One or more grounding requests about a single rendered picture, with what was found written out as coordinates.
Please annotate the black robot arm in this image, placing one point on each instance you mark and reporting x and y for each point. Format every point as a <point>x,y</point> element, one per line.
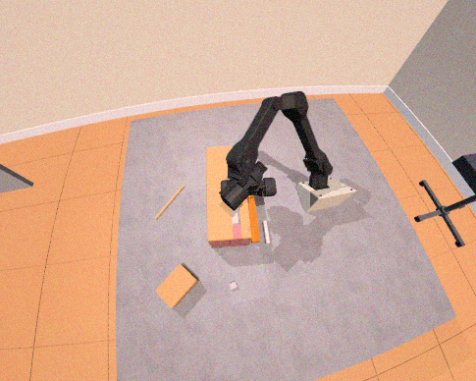
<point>246,174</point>

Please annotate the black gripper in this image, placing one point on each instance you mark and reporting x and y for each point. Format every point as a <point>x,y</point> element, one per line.
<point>267,187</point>

